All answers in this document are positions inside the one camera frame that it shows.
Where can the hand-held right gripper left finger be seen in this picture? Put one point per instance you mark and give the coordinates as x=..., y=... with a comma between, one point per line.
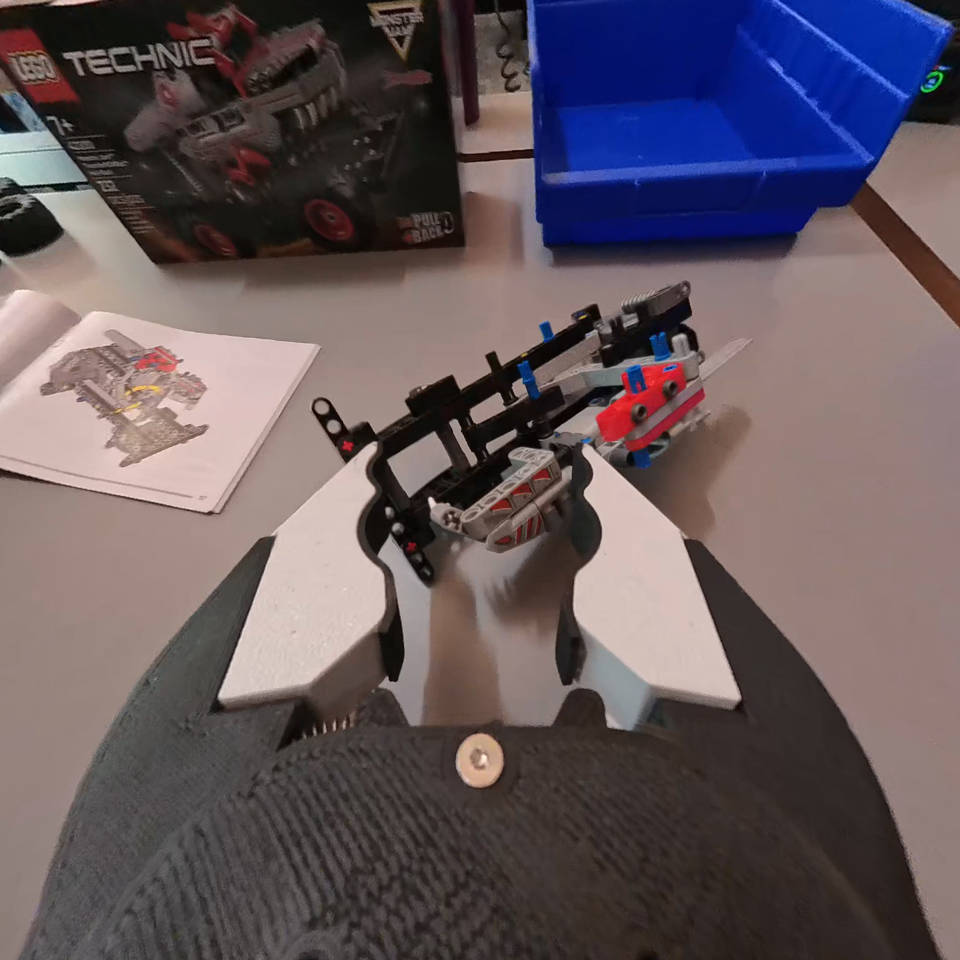
x=307, y=600

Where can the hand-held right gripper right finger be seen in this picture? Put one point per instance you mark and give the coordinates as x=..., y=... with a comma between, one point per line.
x=645, y=600

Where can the red toy beam assembly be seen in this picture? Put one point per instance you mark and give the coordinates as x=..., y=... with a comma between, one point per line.
x=645, y=409

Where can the grey red toy truck model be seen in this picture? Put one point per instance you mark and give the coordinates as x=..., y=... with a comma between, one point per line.
x=480, y=420

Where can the white instruction booklet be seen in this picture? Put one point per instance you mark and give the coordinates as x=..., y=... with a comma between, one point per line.
x=165, y=405

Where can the black toy tire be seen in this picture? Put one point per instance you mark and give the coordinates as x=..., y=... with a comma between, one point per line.
x=30, y=229
x=11, y=191

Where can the large blue storage bin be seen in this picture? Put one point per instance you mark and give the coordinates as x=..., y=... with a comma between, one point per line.
x=675, y=135

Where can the black toy set box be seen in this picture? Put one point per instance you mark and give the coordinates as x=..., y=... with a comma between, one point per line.
x=262, y=135

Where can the black device with green light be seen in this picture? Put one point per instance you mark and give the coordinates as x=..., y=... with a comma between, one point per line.
x=937, y=94

